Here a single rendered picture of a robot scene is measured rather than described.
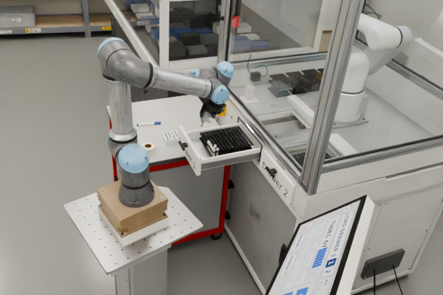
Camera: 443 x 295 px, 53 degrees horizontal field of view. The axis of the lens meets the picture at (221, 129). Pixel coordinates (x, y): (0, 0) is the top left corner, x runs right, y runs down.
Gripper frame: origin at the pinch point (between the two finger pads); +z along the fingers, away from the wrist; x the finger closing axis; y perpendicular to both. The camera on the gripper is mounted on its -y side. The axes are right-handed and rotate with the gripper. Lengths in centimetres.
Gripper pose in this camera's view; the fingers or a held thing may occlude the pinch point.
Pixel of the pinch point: (202, 118)
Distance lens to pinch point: 215.9
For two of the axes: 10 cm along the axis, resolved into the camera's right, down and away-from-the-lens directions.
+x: 5.9, -4.6, 6.7
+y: 7.6, 5.9, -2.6
